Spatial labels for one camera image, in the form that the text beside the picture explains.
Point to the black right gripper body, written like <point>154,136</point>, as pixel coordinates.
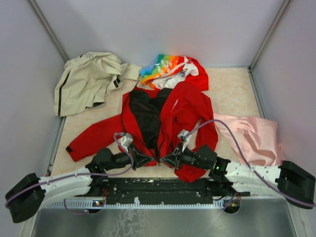
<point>188,157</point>

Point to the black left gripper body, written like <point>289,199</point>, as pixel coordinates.
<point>123,158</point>

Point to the red jacket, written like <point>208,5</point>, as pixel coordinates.
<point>154,118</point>

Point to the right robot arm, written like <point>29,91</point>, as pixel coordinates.
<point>287,180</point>

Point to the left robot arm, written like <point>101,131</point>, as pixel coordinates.
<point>33,193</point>

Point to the beige jacket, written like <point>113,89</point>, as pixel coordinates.
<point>88,79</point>

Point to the pink satin cloth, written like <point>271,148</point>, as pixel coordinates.
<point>257,138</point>

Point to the rainbow white red garment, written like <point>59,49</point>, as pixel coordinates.
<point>168,70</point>

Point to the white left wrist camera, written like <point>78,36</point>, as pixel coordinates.
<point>126,140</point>

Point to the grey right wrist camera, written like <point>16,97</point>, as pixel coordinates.
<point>185,138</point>

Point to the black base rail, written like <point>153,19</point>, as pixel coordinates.
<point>155,191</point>

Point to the white slotted cable duct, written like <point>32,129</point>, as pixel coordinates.
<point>136,204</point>

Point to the right aluminium frame post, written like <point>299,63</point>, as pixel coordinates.
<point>272,29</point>

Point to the aluminium frame post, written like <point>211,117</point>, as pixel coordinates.
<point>272,29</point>
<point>48,29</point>

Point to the left aluminium frame post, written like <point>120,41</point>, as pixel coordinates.
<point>48,29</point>

